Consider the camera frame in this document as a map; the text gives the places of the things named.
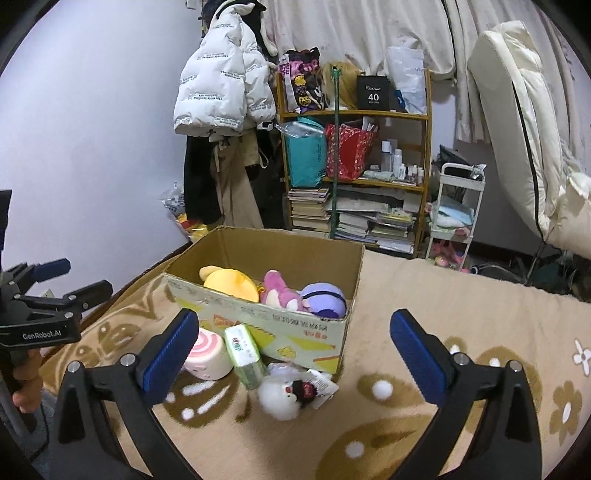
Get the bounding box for white rolling cart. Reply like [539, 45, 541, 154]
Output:
[426, 162, 486, 271]

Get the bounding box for green tissue pack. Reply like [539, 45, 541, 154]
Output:
[223, 324, 266, 390]

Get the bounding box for green pole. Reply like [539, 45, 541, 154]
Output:
[329, 66, 342, 239]

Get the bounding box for white folded mattress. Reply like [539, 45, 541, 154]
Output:
[468, 21, 590, 258]

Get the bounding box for stack of books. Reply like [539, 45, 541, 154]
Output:
[287, 188, 331, 236]

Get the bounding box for white puffer jacket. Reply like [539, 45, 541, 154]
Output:
[173, 1, 276, 138]

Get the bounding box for pink swirl roll plush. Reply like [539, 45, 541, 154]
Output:
[183, 329, 233, 381]

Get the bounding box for purple round plush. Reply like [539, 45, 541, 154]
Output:
[300, 282, 348, 319]

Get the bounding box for pink plush toy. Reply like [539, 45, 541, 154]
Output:
[260, 270, 305, 312]

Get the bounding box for teal bag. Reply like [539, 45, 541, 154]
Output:
[277, 117, 327, 188]

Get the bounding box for plastic bag with toys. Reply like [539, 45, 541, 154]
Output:
[159, 181, 223, 243]

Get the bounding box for red patterned gift bag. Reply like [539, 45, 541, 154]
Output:
[325, 123, 379, 181]

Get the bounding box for black hanging garment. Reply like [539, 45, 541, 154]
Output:
[183, 136, 221, 225]

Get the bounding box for colourful printed bag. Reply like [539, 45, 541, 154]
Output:
[279, 47, 325, 114]

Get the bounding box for black box marked 40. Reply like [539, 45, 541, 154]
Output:
[356, 75, 390, 111]

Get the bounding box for open cardboard box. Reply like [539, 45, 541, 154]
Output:
[165, 227, 365, 374]

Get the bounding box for person's left hand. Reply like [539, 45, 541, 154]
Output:
[12, 350, 43, 414]

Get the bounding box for white plastic bag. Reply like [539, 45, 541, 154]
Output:
[387, 46, 428, 115]

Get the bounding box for white fluffy plush black hat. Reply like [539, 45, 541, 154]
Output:
[256, 363, 339, 421]

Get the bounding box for wooden bookshelf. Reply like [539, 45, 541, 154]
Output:
[303, 69, 433, 258]

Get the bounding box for beige hanging coat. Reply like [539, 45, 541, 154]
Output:
[211, 131, 263, 229]

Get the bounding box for yellow plush toy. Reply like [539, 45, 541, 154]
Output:
[199, 266, 259, 303]

